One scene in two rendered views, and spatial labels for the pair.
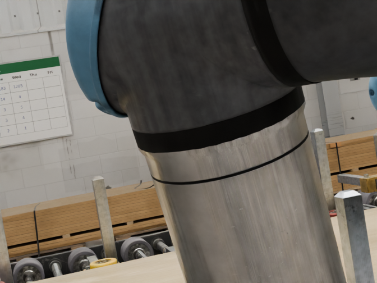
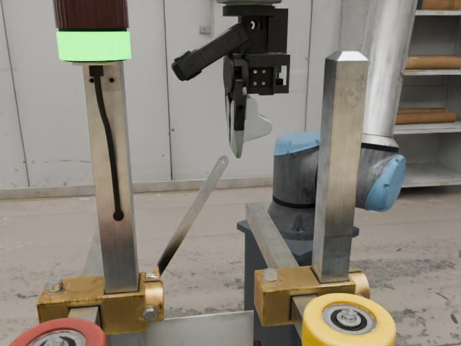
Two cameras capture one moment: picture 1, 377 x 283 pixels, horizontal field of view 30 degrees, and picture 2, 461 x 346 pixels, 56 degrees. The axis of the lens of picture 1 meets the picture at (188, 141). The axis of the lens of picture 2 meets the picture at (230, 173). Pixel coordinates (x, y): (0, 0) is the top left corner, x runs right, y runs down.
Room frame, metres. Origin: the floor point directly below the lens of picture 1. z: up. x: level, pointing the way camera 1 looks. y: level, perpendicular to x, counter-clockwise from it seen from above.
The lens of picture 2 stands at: (1.68, -0.33, 1.15)
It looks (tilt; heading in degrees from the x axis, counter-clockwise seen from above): 18 degrees down; 185
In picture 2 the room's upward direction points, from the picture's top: straight up
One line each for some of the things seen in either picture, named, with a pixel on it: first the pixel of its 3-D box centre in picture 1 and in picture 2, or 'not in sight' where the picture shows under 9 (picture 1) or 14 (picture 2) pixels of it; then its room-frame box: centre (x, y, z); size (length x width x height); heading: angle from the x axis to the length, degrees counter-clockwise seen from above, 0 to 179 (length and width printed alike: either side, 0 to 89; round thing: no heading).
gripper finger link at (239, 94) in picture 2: not in sight; (238, 97); (1.07, -0.38, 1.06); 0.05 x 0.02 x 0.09; 15
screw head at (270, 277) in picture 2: not in sight; (270, 274); (1.21, -0.33, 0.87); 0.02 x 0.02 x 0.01
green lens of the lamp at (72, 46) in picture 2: not in sight; (95, 44); (1.30, -0.48, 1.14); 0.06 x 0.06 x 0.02
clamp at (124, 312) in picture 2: not in sight; (104, 305); (1.26, -0.52, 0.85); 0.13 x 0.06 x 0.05; 104
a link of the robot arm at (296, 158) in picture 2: not in sight; (303, 165); (0.50, -0.23, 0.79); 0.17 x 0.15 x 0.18; 59
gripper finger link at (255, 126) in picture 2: not in sight; (252, 129); (1.06, -0.36, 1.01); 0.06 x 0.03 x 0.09; 105
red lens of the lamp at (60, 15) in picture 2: not in sight; (92, 14); (1.30, -0.48, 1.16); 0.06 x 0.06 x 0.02
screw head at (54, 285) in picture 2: not in sight; (54, 284); (1.27, -0.57, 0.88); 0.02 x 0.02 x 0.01
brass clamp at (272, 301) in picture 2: not in sight; (310, 293); (1.20, -0.27, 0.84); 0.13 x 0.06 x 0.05; 104
